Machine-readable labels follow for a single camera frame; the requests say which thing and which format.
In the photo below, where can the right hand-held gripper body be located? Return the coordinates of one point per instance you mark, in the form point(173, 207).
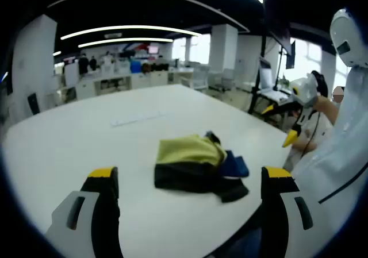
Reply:
point(306, 91)

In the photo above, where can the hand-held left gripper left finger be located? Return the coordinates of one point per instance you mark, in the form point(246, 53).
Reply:
point(103, 212)

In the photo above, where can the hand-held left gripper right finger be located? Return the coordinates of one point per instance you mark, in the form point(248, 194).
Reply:
point(276, 212)

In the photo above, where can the yellow raglan garment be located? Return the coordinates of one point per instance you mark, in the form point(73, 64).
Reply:
point(187, 151)

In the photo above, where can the black metal stand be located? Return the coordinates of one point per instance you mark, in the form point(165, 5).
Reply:
point(254, 94)

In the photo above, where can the black hanging monitor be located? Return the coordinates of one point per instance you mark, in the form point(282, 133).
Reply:
point(290, 55)

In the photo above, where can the person in white coat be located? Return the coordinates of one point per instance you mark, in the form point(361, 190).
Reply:
point(339, 160)

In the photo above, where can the white chest device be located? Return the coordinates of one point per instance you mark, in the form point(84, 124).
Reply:
point(342, 31)

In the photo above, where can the white square pillar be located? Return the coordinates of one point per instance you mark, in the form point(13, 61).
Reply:
point(224, 48)
point(31, 62)

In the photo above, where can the white mesh office chair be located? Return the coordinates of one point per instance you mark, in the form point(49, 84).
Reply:
point(199, 78)

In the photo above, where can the black waste bin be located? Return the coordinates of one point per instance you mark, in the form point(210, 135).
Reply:
point(33, 104)

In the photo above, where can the white cabinet row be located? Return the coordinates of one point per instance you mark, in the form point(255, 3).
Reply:
point(141, 81)

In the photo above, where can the blue storage box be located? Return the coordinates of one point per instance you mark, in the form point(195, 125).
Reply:
point(136, 67)

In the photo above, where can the long ceiling light strip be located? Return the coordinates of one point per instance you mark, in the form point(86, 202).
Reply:
point(129, 27)
point(123, 40)

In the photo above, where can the pink wall screen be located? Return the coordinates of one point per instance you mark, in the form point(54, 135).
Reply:
point(153, 50)

